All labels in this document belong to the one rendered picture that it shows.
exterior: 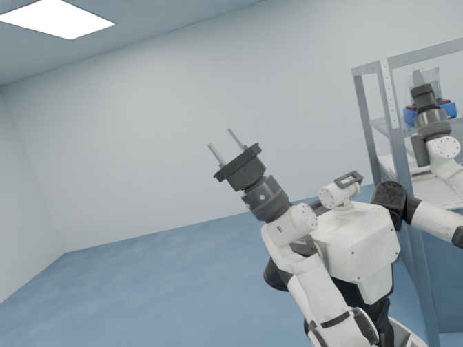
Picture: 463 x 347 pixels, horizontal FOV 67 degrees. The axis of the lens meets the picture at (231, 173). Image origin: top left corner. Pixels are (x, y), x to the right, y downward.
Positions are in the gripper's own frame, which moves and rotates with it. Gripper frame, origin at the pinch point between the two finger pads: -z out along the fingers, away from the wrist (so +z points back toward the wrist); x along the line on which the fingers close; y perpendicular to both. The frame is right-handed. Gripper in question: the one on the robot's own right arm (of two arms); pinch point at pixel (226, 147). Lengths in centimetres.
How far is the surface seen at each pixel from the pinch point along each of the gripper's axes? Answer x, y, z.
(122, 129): -152, -449, -141
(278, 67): 89, -432, -65
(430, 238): 51, -128, 108
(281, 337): -66, -161, 125
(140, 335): -176, -199, 74
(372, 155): 72, -214, 68
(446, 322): 30, -135, 160
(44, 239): -366, -443, -82
